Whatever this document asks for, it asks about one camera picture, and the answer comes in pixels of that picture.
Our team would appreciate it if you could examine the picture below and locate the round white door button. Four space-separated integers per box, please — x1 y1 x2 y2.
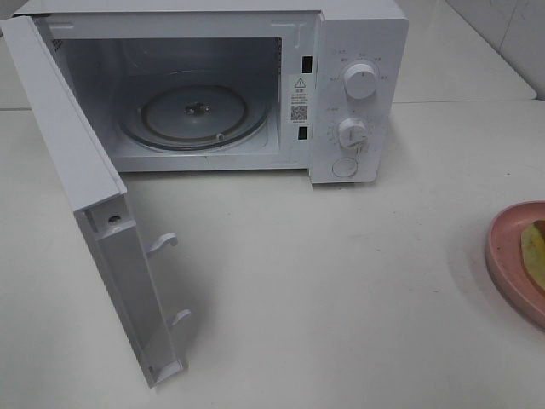
331 158 359 178

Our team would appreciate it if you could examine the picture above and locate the white timer knob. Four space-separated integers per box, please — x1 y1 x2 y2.
337 118 369 150

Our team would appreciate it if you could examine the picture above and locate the white microwave door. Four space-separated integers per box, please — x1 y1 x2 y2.
1 16 190 387

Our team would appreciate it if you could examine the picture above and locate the pink round plate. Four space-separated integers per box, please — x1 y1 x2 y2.
485 201 544 327

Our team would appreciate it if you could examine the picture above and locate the toast sandwich with cheese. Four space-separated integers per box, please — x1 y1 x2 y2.
520 220 545 293

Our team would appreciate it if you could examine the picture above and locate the glass microwave turntable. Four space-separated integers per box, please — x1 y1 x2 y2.
117 70 278 152

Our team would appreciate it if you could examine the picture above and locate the white warning label sticker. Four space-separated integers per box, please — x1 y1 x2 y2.
288 73 313 124

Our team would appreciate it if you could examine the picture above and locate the white microwave oven body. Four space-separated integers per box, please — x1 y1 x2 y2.
11 1 408 183

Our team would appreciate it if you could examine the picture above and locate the upper white power knob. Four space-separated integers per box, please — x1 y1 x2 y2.
343 62 377 100

